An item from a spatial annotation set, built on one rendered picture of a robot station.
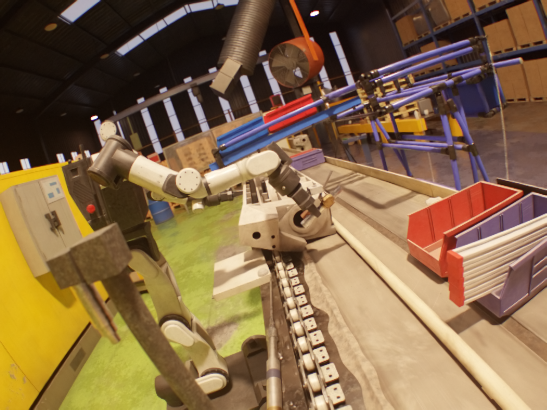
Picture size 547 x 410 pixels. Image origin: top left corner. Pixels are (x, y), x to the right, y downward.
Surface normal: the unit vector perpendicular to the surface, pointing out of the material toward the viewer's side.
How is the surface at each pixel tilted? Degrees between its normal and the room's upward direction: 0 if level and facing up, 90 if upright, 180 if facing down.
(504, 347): 0
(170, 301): 90
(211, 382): 90
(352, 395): 0
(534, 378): 0
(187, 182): 80
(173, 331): 90
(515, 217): 88
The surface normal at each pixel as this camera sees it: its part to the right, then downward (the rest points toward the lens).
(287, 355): -0.33, -0.91
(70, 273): 0.10, 0.22
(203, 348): 0.51, 0.43
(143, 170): 0.22, -0.01
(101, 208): 0.55, 0.05
